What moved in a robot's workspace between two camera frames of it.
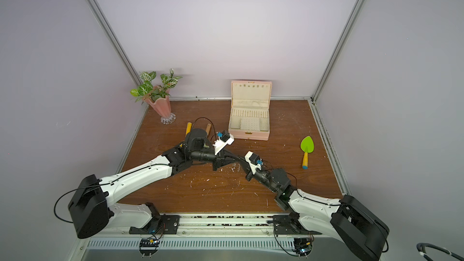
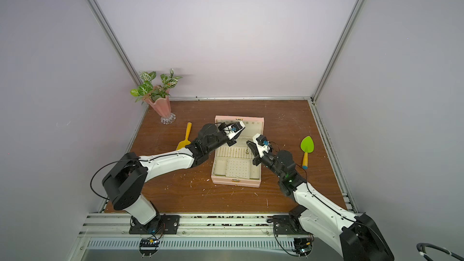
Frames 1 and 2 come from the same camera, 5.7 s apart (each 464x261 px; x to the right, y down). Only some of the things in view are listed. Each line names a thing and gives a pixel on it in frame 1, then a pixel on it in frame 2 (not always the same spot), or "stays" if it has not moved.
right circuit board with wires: x=302 y=246 stays
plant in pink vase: x=158 y=96 stays
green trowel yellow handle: x=307 y=145 stays
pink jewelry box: x=249 y=114 → x=234 y=165
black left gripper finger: x=217 y=164 → x=231 y=142
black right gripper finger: x=244 y=164 → x=253 y=146
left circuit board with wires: x=148 y=246 stays
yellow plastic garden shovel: x=188 y=130 stays
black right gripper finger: x=249 y=175 → x=257 y=160
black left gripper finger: x=229 y=156 → x=237 y=136
